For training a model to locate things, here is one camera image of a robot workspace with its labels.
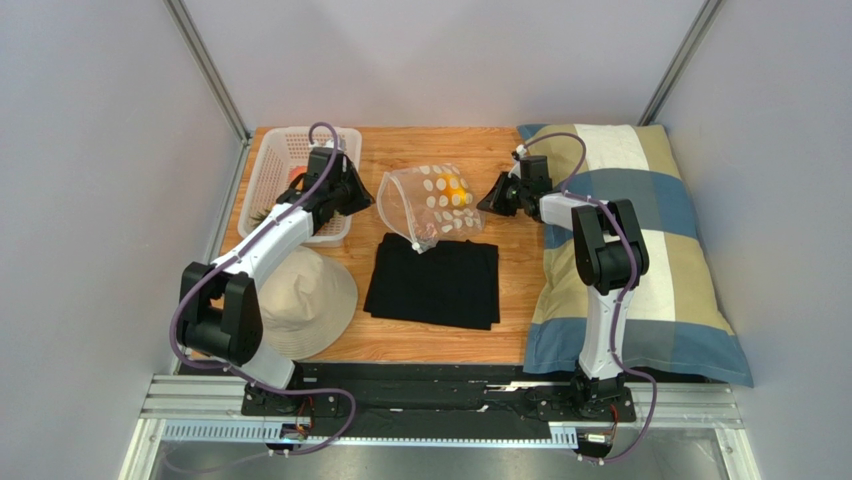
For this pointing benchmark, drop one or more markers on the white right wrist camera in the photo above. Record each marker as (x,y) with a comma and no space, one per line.
(518,155)

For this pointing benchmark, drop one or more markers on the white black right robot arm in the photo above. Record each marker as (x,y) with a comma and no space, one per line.
(610,256)

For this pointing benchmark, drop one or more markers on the folded black cloth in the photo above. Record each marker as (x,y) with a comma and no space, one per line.
(454,284)

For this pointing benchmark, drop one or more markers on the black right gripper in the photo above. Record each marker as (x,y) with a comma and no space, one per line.
(502,194)

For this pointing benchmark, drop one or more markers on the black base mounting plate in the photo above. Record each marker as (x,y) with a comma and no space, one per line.
(435,401)

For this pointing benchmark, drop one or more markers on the blue beige checked pillow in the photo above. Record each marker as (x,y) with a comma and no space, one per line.
(673,323)

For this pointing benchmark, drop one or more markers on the white plastic basket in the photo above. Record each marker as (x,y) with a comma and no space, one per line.
(281,150)

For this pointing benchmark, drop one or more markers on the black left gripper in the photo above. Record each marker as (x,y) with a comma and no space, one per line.
(363,198)

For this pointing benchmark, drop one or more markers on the beige bucket hat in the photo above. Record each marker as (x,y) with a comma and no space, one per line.
(306,304)

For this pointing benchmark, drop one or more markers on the clear zip top bag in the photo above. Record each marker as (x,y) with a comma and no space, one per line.
(411,205)

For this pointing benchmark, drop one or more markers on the fake peach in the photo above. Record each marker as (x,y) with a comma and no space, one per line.
(296,176)

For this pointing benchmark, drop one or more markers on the fake yellow fruit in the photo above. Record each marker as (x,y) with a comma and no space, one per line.
(456,193)

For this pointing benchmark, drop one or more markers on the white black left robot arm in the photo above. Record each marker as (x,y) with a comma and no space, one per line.
(217,323)

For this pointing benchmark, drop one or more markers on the aluminium frame rail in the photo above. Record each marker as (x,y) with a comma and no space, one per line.
(208,408)

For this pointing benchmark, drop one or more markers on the fake pineapple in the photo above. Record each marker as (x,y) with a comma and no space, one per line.
(259,216)

